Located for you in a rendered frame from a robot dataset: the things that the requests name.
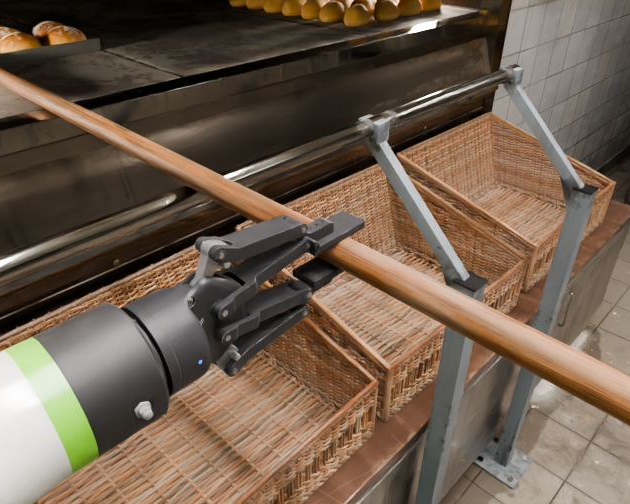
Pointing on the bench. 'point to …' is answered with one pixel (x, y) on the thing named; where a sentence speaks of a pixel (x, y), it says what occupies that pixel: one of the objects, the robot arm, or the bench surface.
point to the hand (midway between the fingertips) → (329, 248)
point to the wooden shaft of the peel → (379, 271)
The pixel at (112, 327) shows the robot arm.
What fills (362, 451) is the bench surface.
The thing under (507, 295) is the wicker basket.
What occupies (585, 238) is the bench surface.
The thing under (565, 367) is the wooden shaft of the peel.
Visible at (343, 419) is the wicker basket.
